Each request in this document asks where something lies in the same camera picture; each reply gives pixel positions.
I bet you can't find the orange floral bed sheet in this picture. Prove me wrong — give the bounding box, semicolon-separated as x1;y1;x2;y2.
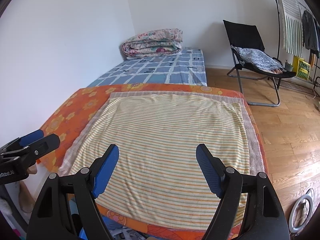
41;83;267;239

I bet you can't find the striped yellow towel blanket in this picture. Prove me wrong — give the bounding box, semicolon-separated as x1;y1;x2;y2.
59;92;265;231

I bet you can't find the black clothes drying rack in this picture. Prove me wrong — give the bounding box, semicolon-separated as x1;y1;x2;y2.
275;0;319;89

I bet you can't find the yellow box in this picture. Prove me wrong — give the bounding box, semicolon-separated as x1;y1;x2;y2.
292;56;311;81

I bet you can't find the blue white striped cushion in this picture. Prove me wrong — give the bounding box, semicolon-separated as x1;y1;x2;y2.
232;46;283;72

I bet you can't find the blue checked bed sheet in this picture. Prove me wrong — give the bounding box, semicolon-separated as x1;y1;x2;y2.
89;49;207;87

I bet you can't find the folded floral quilt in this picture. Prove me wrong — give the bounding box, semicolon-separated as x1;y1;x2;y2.
121;28;183;58

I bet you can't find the dark hanging garment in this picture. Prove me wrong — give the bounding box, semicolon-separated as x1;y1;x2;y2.
302;10;319;59

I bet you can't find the green striped hanging towel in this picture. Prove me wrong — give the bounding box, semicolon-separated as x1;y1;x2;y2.
278;0;303;57

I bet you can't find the white ring light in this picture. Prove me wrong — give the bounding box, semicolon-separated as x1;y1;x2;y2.
288;189;315;235

